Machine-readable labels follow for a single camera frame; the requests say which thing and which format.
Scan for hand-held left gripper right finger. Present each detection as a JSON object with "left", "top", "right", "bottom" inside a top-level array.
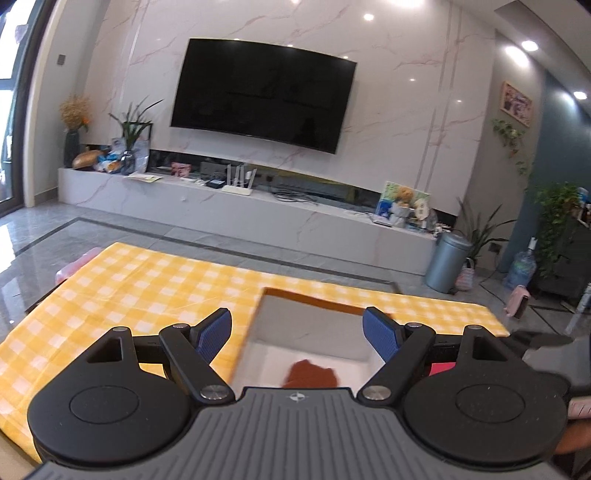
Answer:
[{"left": 355, "top": 306, "right": 506, "bottom": 406}]

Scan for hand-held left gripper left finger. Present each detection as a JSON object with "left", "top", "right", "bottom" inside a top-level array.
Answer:
[{"left": 85, "top": 308, "right": 234, "bottom": 404}]

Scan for white box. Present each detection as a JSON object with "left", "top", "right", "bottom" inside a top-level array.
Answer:
[{"left": 235, "top": 286, "right": 400, "bottom": 402}]

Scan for yellow checkered tablecloth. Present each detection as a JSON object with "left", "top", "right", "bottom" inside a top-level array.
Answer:
[{"left": 0, "top": 242, "right": 511, "bottom": 467}]

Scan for blue water bottle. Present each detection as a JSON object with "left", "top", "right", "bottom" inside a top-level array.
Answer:
[{"left": 505, "top": 249, "right": 539, "bottom": 291}]

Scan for grey round trash can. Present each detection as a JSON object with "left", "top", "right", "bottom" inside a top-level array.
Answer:
[{"left": 425, "top": 232, "right": 472, "bottom": 294}]

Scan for dark cabinet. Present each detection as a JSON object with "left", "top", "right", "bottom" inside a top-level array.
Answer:
[{"left": 537, "top": 216, "right": 591, "bottom": 302}]

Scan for pink striped bag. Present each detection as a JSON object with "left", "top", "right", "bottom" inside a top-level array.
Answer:
[{"left": 455, "top": 258, "right": 476, "bottom": 292}]

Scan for white marble television console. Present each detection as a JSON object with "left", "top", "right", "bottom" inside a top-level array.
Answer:
[{"left": 58, "top": 164, "right": 439, "bottom": 278}]

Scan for teddy bear picture board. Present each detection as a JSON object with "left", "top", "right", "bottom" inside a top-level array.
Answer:
[{"left": 376, "top": 181, "right": 433, "bottom": 230}]

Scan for long-leaf potted plant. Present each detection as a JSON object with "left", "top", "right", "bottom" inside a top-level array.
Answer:
[{"left": 455, "top": 198, "right": 518, "bottom": 273}]

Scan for bushy green potted plant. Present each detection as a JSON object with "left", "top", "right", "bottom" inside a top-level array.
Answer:
[{"left": 534, "top": 182, "right": 586, "bottom": 278}]

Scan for white router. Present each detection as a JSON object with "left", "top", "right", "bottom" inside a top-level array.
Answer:
[{"left": 222, "top": 165, "right": 257, "bottom": 196}]

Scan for pink stool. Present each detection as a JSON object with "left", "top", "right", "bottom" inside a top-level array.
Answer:
[{"left": 55, "top": 247, "right": 103, "bottom": 285}]

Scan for blue white packets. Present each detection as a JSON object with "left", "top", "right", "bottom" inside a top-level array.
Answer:
[{"left": 94, "top": 148, "right": 149, "bottom": 175}]

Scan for golden gourd ornament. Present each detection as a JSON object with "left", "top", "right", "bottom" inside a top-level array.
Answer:
[{"left": 72, "top": 150, "right": 107, "bottom": 171}]

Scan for green plant in glass vase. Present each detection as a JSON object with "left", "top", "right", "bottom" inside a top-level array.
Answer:
[{"left": 109, "top": 99, "right": 165, "bottom": 176}]

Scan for hanging vine plant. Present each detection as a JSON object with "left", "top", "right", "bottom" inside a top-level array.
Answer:
[{"left": 491, "top": 117, "right": 533, "bottom": 176}]

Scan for dark vase with dried flowers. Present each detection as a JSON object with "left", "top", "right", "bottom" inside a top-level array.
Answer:
[{"left": 59, "top": 95, "right": 93, "bottom": 169}]

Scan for black cables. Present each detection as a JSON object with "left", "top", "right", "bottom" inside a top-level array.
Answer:
[{"left": 271, "top": 188, "right": 325, "bottom": 203}]

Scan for black wall television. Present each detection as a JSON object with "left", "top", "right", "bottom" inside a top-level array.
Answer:
[{"left": 170, "top": 38, "right": 358, "bottom": 155}]

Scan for framed wall picture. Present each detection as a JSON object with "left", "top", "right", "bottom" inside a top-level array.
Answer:
[{"left": 501, "top": 80, "right": 533, "bottom": 127}]

